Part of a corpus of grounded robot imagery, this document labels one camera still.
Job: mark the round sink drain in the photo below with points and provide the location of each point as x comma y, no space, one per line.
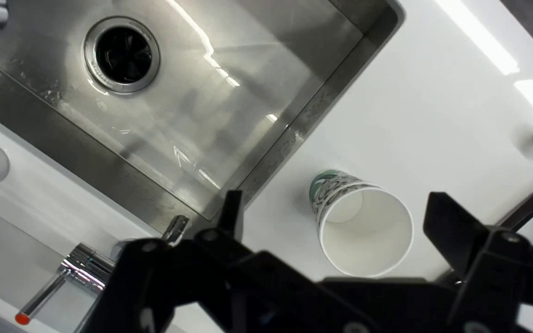
121,56

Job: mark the stainless steel sink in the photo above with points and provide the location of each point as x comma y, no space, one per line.
230,93

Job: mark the printed white paper cup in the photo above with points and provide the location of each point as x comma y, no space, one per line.
324,186
369,232

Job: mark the small chrome tap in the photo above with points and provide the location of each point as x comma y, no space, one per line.
84,271

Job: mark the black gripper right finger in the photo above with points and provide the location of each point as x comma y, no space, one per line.
500,284

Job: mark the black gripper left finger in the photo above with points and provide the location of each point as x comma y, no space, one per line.
217,284

